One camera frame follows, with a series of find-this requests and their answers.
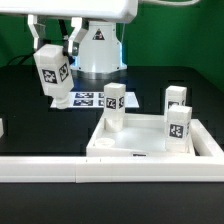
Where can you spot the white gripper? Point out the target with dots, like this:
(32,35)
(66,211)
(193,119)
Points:
(123,11)

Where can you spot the white square tabletop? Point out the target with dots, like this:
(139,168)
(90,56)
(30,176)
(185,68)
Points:
(141,135)

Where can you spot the white sheet with AprilTags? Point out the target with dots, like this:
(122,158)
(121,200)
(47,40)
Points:
(96,100)

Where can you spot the white L-shaped obstacle fence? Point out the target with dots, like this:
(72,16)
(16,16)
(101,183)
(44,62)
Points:
(208,166)

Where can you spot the white part at left edge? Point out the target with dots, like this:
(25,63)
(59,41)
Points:
(1,128)

